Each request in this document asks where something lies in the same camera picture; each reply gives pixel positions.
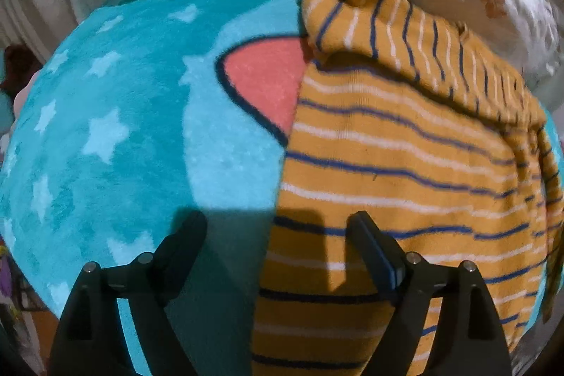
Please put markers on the dark red cloth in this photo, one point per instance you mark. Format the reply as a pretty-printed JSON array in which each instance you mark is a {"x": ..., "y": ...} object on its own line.
[{"x": 17, "y": 65}]

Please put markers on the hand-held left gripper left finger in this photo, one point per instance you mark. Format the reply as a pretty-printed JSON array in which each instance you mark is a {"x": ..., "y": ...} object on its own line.
[{"x": 183, "y": 257}]

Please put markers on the pink cloth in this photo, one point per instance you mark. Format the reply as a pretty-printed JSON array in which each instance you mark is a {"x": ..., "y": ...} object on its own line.
[{"x": 24, "y": 94}]

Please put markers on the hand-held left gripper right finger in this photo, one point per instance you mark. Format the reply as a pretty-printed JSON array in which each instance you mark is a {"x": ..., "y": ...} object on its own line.
[{"x": 382, "y": 259}]

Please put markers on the teal star printed blanket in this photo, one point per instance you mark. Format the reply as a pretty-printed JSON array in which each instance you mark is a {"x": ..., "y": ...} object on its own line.
[{"x": 132, "y": 138}]

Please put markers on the orange striped small garment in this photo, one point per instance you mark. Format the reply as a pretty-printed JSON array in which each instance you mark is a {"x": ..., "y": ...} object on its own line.
[{"x": 396, "y": 164}]

